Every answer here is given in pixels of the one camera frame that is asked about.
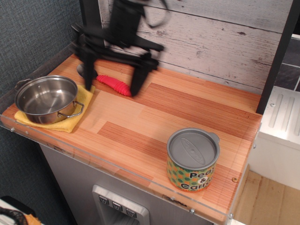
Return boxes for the white toy sink unit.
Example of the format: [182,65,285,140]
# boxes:
[247,33,300,191]

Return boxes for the silver dispenser panel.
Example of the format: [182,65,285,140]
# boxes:
[92,185,150,225]

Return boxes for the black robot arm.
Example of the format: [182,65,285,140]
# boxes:
[72,0,164,96]

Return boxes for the clear acrylic edge guard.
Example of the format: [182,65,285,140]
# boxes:
[0,113,235,225]

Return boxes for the stainless steel pot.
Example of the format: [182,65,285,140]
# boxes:
[15,75,85,124]

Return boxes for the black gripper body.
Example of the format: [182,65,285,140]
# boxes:
[72,23,164,69]

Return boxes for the yellow folded cloth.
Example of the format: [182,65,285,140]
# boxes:
[14,84,96,134]

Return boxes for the grey toy fridge cabinet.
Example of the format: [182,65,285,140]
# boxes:
[38,143,225,225]

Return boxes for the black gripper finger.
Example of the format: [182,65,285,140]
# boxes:
[130,59,155,97]
[82,48,97,91]

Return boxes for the black braided cable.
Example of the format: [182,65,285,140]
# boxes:
[140,0,170,29]

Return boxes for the orange object bottom left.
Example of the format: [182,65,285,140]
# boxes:
[24,214,42,225]

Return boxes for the red handled metal spoon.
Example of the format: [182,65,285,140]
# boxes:
[91,70,132,97]

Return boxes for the dark right post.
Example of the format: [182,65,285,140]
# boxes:
[256,0,300,115]

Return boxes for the peas and carrots toy can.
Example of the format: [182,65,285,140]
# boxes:
[166,128,220,192]

